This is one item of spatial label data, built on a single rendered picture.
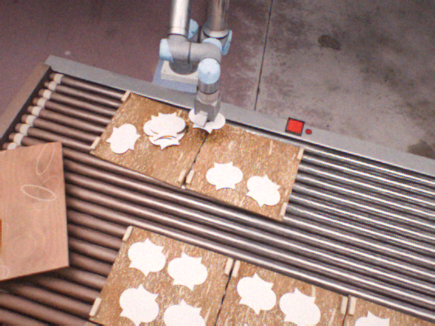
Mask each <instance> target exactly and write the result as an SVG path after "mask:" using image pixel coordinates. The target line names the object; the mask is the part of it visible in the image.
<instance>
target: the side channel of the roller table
mask: <svg viewBox="0 0 435 326"><path fill-rule="evenodd" d="M51 73H54V72H53V71H52V68H51V66H50V65H49V64H42V63H38V64H37V66H36V67H35V69H34V70H33V71H32V72H31V75H30V76H29V77H28V78H27V80H26V81H25V83H24V85H23V86H22V87H21V88H20V90H19V92H18V93H17V94H16V96H15V97H14V98H13V99H12V102H11V103H10V104H9V105H8V107H7V108H6V110H5V112H4V113H3V114H2V115H1V116H0V151H3V149H2V147H3V144H4V143H6V142H9V143H12V142H11V141H10V140H9V136H10V134H11V133H12V132H15V133H18V132H16V125H17V124H18V123H21V124H25V123H22V121H21V119H22V117H23V115H28V113H27V110H28V108H29V106H33V100H34V99H35V98H36V97H38V98H40V97H39V96H38V93H39V91H40V90H41V89H42V88H43V89H45V88H44V83H45V82H47V81H50V74H51ZM40 99H41V98H40ZM28 116H30V115H28Z"/></svg>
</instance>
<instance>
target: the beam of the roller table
mask: <svg viewBox="0 0 435 326"><path fill-rule="evenodd" d="M44 64H49V65H50V66H51V68H52V71H53V72H54V73H55V74H60V75H63V76H65V77H69V78H74V79H77V80H80V81H82V82H86V83H92V84H94V85H98V86H102V87H104V88H109V89H114V90H116V91H119V92H123V93H126V92H127V91H130V92H131V93H133V94H135V95H140V96H143V97H145V98H147V99H150V100H152V101H156V102H160V103H162V104H166V105H168V106H175V107H177V108H180V109H184V110H187V111H190V112H191V110H192V109H194V98H195V96H196V95H194V94H191V93H188V92H184V91H181V90H176V89H173V88H169V87H165V86H164V85H156V84H154V83H151V82H149V81H144V80H141V79H138V78H132V77H129V76H126V75H122V74H119V73H116V72H111V71H107V70H103V69H101V68H97V67H94V66H88V65H86V64H81V63H79V62H76V61H72V60H66V59H64V58H61V57H56V56H54V55H49V58H48V59H47V60H46V61H45V63H44ZM220 114H221V115H222V116H223V117H224V120H225V121H226V122H229V123H235V124H238V125H240V126H244V127H250V128H253V129H256V130H260V131H262V132H265V133H270V134H274V135H277V136H279V137H284V138H289V139H291V140H296V141H298V142H301V143H304V144H310V145H314V146H316V147H320V148H323V149H328V150H331V151H335V152H338V153H340V154H348V155H349V156H353V157H355V158H360V159H362V160H368V161H372V162H374V163H378V164H379V165H384V166H390V167H392V168H397V169H399V170H403V171H404V172H411V173H415V174H417V175H421V176H424V177H427V178H429V179H435V160H433V159H430V158H425V157H423V156H420V155H414V154H410V153H408V152H404V151H400V150H395V149H392V148H389V147H385V146H382V145H380V144H372V143H370V142H366V141H365V140H360V139H357V138H352V137H348V136H345V135H342V134H338V133H332V132H330V131H327V130H323V129H320V128H317V127H310V126H308V125H304V129H303V133H302V135H301V137H299V136H296V135H293V134H289V133H284V131H285V127H286V125H287V120H286V119H282V118H280V117H275V116H271V115H267V114H265V113H261V112H256V111H252V110H250V109H245V108H243V107H240V106H233V105H230V104H228V103H225V102H221V111H220ZM306 129H310V130H311V131H312V133H311V134H306V133H305V130H306Z"/></svg>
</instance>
